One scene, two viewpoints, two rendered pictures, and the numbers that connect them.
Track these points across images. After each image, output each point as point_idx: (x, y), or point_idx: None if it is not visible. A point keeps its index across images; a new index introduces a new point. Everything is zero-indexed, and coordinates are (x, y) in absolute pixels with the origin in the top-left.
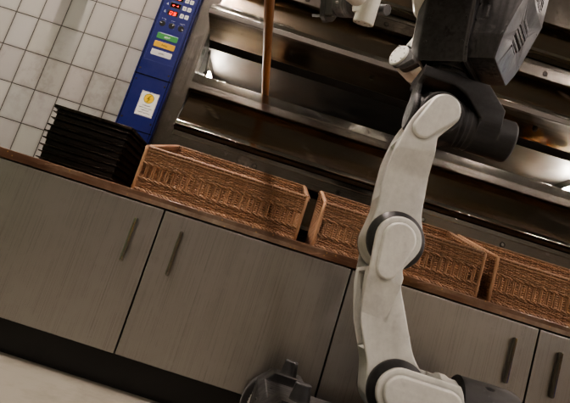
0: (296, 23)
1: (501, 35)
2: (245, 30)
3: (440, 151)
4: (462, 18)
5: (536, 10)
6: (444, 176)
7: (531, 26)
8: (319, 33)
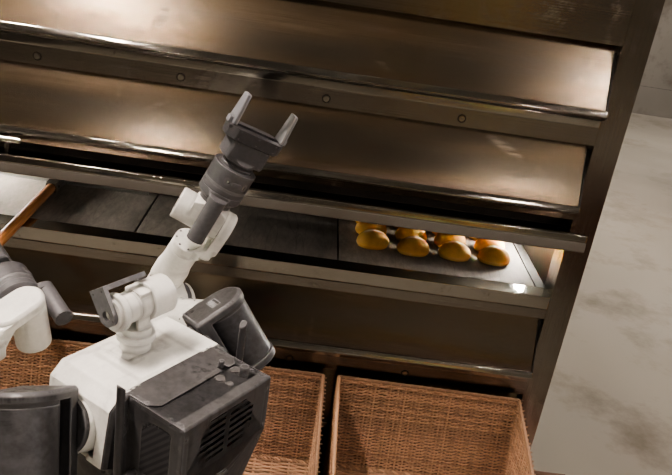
0: (31, 102)
1: None
2: None
3: (302, 265)
4: None
5: (227, 453)
6: (315, 292)
7: (231, 459)
8: (73, 115)
